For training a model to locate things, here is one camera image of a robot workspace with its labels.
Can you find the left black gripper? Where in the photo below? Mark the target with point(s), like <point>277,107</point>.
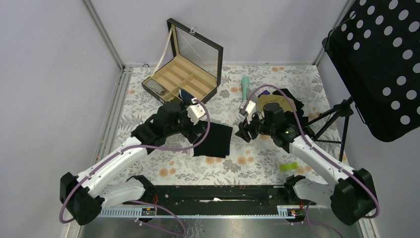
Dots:
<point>190,133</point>

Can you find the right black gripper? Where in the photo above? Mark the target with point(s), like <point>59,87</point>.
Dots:
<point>246,126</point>

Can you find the navy blue white-trimmed underwear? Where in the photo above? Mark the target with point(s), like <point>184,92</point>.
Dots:
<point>184,95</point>

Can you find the black white-trimmed boxer briefs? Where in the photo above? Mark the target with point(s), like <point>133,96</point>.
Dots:
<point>217,142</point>

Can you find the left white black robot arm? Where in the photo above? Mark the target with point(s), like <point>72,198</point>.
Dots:
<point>174,127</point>

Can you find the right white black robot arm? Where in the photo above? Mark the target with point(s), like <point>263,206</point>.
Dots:
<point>349,193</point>

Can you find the tan beige cloth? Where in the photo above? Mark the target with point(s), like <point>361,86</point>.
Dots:
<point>280,100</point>

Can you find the black cloth pile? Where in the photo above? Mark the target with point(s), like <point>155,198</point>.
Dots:
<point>299,110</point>

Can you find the floral patterned table mat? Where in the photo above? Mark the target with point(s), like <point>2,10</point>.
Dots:
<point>256,162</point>

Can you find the mint green rolled cloth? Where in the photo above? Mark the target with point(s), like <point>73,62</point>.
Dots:
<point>245,83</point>

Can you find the grey rolled item in box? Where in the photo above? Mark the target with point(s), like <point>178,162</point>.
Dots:
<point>156,87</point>

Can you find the green small block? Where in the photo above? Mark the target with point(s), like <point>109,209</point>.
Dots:
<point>288,167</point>

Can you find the black wooden compartment box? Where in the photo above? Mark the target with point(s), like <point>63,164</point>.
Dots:
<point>190,61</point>

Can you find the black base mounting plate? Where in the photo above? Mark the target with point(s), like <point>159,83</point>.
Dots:
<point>221,200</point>

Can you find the black perforated panel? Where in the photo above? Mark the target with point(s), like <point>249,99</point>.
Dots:
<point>376,51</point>

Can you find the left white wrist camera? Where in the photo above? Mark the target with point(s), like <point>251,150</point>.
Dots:
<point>195,113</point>

